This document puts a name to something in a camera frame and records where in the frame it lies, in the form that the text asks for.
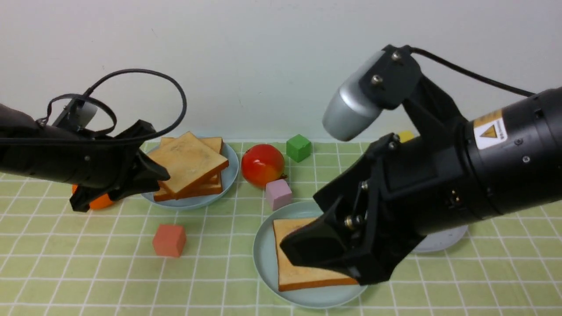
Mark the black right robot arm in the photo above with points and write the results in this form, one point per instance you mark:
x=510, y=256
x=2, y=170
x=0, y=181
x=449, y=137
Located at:
x=516, y=156

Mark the pink-lilac cube block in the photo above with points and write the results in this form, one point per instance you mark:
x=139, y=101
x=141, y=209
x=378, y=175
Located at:
x=278, y=194

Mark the toast slice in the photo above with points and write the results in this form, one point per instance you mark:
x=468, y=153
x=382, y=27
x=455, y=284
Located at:
x=189, y=162
x=212, y=186
x=216, y=143
x=292, y=277

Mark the yellow cube block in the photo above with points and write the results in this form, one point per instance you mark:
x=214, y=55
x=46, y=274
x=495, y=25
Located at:
x=406, y=136

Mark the green cube block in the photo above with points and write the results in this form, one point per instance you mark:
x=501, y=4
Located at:
x=298, y=148

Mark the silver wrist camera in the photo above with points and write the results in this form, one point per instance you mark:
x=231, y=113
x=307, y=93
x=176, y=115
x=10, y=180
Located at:
x=75, y=116
x=349, y=112

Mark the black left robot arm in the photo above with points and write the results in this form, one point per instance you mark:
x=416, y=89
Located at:
x=19, y=159

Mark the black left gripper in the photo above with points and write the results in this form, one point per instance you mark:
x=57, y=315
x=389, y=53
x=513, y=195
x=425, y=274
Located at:
x=104, y=166

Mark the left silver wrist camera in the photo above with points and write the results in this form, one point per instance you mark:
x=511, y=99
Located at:
x=75, y=116

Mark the orange mandarin fruit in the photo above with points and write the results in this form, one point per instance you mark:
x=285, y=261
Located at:
x=99, y=202

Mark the teal empty plate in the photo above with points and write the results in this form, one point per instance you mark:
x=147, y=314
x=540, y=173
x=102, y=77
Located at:
x=265, y=261

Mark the grey-blue egg plate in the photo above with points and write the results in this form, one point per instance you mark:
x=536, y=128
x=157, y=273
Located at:
x=440, y=241

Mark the light blue bread plate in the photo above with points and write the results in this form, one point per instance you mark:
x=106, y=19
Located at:
x=228, y=177

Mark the red apple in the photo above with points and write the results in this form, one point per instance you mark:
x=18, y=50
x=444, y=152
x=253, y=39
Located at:
x=261, y=164

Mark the salmon cube block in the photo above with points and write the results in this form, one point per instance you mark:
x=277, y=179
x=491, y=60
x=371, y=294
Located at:
x=169, y=240

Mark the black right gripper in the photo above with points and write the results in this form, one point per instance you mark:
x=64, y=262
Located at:
x=378, y=210

